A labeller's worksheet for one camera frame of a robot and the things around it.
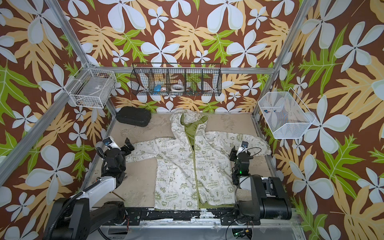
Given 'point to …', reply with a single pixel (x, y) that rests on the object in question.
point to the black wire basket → (196, 79)
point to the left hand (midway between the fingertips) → (120, 140)
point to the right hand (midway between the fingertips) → (238, 147)
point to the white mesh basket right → (284, 116)
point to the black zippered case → (134, 116)
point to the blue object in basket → (157, 88)
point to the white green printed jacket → (193, 167)
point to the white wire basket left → (93, 89)
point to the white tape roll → (177, 88)
